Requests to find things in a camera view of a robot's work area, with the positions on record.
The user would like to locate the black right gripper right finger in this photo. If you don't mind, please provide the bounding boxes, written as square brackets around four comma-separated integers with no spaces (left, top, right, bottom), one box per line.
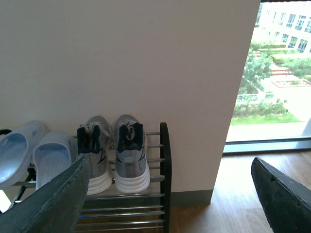
[251,157,311,233]

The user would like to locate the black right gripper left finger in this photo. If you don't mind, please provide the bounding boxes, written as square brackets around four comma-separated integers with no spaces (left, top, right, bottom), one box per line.
[0,157,91,233]

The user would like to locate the grey knit sneaker white sole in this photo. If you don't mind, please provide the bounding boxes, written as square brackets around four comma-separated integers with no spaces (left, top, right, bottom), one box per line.
[114,115,150,194]
[77,116,113,196]

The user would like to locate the black metal shoe rack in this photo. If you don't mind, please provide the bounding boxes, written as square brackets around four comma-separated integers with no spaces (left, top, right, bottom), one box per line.
[9,122,172,233]

